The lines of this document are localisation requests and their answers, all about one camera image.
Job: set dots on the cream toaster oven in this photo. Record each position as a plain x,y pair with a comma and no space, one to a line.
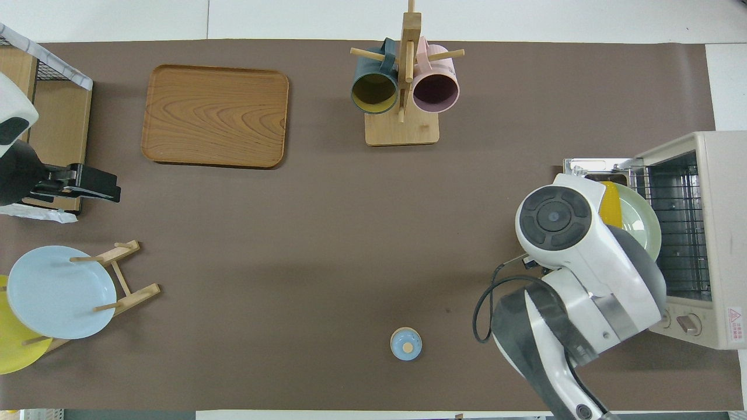
726,233

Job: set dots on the yellow corn cob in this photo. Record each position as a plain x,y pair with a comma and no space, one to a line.
611,207

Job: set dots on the pink mug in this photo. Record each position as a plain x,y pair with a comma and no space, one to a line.
436,90

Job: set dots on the dark teal mug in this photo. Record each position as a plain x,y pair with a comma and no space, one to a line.
373,92

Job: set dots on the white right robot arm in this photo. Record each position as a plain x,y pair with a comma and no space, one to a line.
583,251

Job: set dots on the wooden plate rack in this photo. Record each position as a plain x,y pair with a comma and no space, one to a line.
140,294

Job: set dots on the wooden tray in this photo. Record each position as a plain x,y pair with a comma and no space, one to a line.
216,116

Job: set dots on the wooden mug tree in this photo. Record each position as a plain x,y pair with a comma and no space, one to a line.
402,131

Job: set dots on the yellow plate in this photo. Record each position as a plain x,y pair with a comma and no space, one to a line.
14,350

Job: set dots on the small blue dome bell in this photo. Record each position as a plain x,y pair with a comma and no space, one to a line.
406,344

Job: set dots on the brown table mat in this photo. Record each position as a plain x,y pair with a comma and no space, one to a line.
350,245

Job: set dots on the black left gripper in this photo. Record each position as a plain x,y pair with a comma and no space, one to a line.
20,175

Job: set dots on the light blue plate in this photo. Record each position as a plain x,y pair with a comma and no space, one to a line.
58,294

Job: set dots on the pale green plate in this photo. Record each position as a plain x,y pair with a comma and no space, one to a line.
642,224

